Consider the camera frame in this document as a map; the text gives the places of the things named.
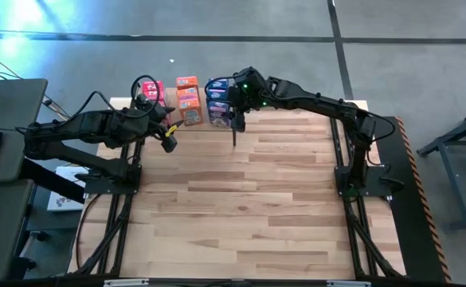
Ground orange Mini Wheats cereal box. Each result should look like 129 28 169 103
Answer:
178 98 204 128
176 87 200 100
175 75 199 89

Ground wooden shelf with black posts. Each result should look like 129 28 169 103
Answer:
123 81 237 147

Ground black diagonal support bar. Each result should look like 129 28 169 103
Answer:
19 159 87 204

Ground white printed box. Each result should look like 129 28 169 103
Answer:
46 167 89 213

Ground grey desk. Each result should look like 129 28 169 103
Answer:
0 78 49 184

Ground black mat with hazard stripe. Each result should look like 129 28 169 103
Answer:
370 115 453 285

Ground grey metal stand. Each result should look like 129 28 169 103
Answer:
417 103 466 234

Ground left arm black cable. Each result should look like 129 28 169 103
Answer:
67 74 163 121

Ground yellow cable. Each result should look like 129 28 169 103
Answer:
0 45 103 136

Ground black aluminium rig frame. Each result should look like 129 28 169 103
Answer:
71 98 407 287

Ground silver metal bracket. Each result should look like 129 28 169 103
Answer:
327 280 372 287
104 278 150 287

